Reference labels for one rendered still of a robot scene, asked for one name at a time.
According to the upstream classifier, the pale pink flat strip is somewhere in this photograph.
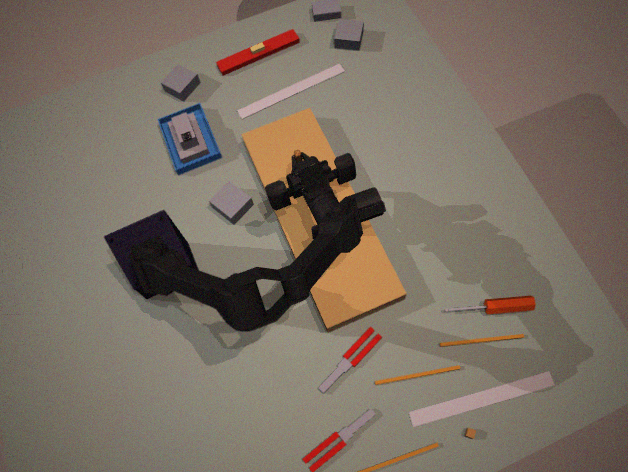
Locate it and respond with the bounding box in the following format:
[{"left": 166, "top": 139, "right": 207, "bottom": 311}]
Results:
[
  {"left": 409, "top": 371, "right": 555, "bottom": 427},
  {"left": 238, "top": 64, "right": 345, "bottom": 119}
]

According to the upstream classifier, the red long bar with tan top patch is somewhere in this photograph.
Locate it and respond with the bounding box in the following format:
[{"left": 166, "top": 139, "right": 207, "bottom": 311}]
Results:
[{"left": 216, "top": 29, "right": 300, "bottom": 75}]

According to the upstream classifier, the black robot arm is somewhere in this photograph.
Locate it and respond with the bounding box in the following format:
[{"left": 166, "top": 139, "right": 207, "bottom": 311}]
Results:
[{"left": 129, "top": 156, "right": 386, "bottom": 332}]

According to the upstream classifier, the blue rectangular tray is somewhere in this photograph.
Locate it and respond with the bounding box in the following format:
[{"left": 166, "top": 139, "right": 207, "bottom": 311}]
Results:
[{"left": 157, "top": 103, "right": 223, "bottom": 176}]

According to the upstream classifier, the orange rectangular panel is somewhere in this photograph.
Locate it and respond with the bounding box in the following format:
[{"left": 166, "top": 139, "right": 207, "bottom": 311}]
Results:
[{"left": 241, "top": 108, "right": 407, "bottom": 333}]

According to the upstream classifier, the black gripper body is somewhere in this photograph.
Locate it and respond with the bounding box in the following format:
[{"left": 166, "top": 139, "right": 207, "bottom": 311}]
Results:
[{"left": 265, "top": 153, "right": 356, "bottom": 213}]

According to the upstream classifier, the orange thin rod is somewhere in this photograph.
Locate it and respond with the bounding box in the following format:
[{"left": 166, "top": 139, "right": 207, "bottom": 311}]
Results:
[
  {"left": 375, "top": 365, "right": 461, "bottom": 385},
  {"left": 440, "top": 334, "right": 524, "bottom": 347},
  {"left": 359, "top": 443, "right": 438, "bottom": 472}
]

